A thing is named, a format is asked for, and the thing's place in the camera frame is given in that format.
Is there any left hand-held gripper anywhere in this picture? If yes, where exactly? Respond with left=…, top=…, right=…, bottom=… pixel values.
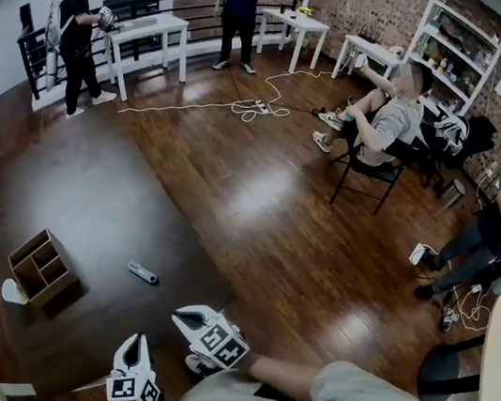
left=97, top=331, right=165, bottom=401

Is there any dark brown white-legged table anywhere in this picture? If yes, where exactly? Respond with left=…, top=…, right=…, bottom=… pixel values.
left=0, top=104, right=251, bottom=401

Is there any small grey handheld device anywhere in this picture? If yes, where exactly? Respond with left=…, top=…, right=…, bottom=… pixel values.
left=126, top=256, right=161, bottom=291

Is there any white side table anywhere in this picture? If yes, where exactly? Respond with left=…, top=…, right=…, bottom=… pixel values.
left=324, top=24, right=408, bottom=92

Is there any white cup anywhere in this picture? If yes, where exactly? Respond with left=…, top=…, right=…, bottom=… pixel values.
left=0, top=274, right=30, bottom=309

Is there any white charger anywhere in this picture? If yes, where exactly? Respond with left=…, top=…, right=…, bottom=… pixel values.
left=406, top=239, right=442, bottom=268

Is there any black folding chair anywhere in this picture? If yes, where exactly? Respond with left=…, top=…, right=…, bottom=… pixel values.
left=315, top=111, right=416, bottom=224

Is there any white shelf unit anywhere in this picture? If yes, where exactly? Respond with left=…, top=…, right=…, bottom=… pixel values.
left=394, top=0, right=501, bottom=126

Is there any metal waste bin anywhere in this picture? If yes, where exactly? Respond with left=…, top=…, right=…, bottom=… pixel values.
left=435, top=177, right=470, bottom=213

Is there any white rectangular table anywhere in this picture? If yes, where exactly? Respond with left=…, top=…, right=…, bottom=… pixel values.
left=99, top=8, right=201, bottom=103

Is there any small white table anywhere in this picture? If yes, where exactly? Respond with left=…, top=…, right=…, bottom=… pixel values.
left=249, top=0, right=339, bottom=80

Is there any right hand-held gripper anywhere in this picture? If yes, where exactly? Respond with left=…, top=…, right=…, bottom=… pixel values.
left=170, top=296, right=254, bottom=379

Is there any white grey backpack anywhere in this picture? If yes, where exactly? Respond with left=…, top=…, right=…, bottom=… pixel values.
left=31, top=0, right=87, bottom=93

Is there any long white cable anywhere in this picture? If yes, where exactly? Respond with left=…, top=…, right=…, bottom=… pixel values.
left=116, top=63, right=342, bottom=147

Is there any black white backpack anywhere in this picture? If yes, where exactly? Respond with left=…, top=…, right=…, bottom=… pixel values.
left=417, top=103, right=501, bottom=165

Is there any person's black white sneaker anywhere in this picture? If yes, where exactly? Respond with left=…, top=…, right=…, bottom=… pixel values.
left=183, top=347, right=224, bottom=381

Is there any wooden compartment organizer box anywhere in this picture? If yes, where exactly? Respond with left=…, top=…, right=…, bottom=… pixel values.
left=3, top=223, right=84, bottom=313

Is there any black router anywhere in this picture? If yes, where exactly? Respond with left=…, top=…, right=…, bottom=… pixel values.
left=356, top=22, right=386, bottom=48

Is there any person's right forearm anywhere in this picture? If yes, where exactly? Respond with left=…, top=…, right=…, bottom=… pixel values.
left=241, top=343, right=324, bottom=401

